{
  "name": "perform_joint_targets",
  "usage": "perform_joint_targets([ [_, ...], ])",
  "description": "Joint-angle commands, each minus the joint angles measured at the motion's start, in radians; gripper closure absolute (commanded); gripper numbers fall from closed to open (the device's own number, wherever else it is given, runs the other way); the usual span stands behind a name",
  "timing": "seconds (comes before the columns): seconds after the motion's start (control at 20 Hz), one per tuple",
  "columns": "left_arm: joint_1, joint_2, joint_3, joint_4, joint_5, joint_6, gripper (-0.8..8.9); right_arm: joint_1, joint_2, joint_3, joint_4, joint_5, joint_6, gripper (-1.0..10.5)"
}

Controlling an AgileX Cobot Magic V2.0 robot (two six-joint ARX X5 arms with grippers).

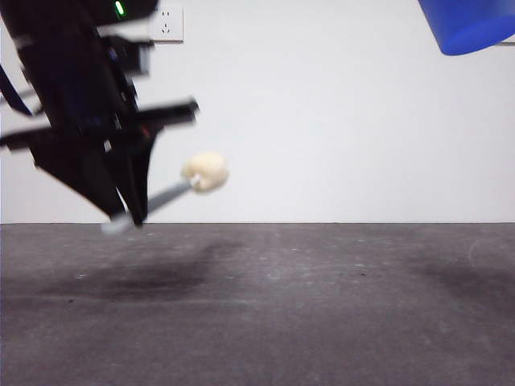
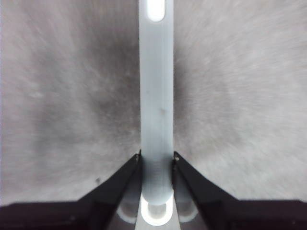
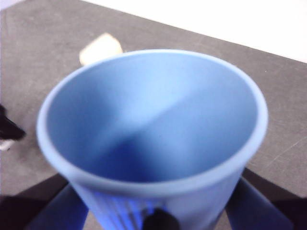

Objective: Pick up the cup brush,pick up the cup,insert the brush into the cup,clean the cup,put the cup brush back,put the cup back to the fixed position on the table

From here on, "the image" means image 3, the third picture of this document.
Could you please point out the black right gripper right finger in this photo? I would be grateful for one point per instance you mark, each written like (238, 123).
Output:
(263, 210)

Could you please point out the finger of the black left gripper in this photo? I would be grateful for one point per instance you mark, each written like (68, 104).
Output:
(8, 129)

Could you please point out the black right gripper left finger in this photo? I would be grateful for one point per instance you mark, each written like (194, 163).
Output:
(43, 210)

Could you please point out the blue ribbed plastic cup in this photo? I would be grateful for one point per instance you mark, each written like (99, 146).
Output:
(153, 119)

